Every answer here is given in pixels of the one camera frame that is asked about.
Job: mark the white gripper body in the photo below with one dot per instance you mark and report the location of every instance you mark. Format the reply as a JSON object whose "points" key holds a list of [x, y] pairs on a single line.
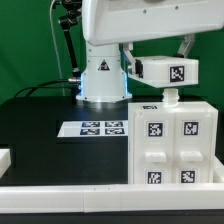
{"points": [[120, 21]]}

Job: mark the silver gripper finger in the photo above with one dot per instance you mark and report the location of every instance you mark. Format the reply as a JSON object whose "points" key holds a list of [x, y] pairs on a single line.
{"points": [[186, 45], [127, 48]]}

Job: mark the white cabinet top block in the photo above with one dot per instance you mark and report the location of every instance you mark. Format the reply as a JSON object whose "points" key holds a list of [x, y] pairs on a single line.
{"points": [[165, 71]]}

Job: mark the white cabinet body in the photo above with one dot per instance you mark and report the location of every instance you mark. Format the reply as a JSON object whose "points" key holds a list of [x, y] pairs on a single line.
{"points": [[170, 104]]}

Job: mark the white cabinet door panel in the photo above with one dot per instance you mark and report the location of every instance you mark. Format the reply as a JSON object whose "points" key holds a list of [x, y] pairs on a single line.
{"points": [[192, 151], [153, 145]]}

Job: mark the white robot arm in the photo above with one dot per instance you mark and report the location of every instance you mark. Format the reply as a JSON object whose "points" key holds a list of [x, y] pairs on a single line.
{"points": [[105, 77]]}

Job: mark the white left fence piece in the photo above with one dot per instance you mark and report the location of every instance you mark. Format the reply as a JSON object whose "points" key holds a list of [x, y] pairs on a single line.
{"points": [[5, 161]]}

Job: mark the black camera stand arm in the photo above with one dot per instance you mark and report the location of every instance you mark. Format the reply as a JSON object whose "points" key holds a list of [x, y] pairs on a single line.
{"points": [[71, 18]]}

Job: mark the white flat marker base plate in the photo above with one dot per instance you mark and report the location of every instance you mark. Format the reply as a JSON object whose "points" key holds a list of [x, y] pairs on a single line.
{"points": [[110, 128]]}

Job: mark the white front fence rail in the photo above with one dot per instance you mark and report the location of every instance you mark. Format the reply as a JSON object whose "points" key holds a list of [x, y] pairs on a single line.
{"points": [[110, 198]]}

